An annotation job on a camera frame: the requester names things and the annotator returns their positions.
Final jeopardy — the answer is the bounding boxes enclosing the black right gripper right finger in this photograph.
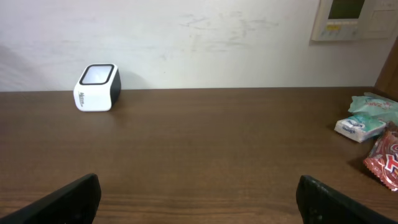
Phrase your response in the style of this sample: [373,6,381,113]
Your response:
[296,175,397,224]

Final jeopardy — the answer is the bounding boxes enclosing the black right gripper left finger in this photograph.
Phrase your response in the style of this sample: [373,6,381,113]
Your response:
[1,174,101,224]

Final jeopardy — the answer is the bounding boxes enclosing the brown chocolate bar wrapper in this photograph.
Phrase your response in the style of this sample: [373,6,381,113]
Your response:
[364,122,397,192]

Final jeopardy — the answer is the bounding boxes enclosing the small teal packet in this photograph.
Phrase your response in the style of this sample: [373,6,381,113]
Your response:
[334,114,387,142]

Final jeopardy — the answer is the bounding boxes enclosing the teal wipes packet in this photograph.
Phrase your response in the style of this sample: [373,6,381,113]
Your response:
[348,92,397,125]

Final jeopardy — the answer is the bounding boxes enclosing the white barcode scanner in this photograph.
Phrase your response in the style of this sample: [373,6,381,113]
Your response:
[73,63,121,112]

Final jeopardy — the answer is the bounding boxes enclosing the white wall control panel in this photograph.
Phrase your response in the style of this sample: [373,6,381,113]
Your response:
[311,0,397,42]

